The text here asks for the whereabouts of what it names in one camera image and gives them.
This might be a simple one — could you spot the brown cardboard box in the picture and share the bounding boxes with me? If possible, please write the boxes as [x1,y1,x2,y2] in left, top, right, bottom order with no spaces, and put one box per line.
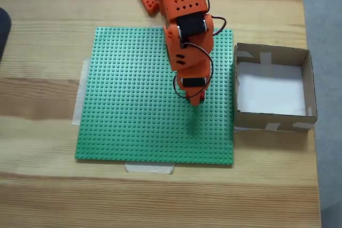
[234,42,318,133]

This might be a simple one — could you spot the green lego baseplate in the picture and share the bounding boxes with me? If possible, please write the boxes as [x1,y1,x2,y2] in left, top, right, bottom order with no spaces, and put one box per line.
[74,26,235,166]

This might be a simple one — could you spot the white paper sheet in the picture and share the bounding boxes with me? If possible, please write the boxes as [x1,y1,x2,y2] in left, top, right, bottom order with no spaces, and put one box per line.
[236,62,307,116]

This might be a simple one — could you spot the masking tape strip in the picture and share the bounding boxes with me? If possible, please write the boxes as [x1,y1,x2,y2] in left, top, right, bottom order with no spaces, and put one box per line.
[71,57,91,126]
[125,162,176,175]

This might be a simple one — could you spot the black rounded object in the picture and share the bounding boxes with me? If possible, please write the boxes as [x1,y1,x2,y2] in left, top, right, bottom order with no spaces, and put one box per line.
[0,7,12,65]

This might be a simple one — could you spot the red black servo wire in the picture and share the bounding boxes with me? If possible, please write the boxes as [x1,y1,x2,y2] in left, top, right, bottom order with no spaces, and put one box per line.
[173,15,227,99]

